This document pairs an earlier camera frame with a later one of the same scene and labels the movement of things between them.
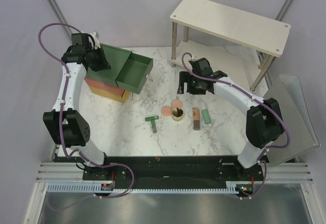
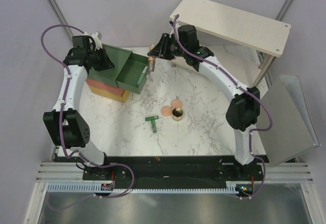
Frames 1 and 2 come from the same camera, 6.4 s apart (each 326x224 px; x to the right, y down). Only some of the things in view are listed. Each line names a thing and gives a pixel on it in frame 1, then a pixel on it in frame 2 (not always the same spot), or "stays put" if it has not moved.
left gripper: x=104 y=64 stays put
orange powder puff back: x=177 y=103 stays put
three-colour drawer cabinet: x=128 y=73 stays put
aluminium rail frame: x=292 y=172 stays put
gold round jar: x=177 y=114 stays put
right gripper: x=186 y=77 -> x=161 y=50
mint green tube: x=206 y=116 -> x=142 y=73
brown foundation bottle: x=196 y=113 -> x=151 y=59
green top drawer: x=132 y=77 stays put
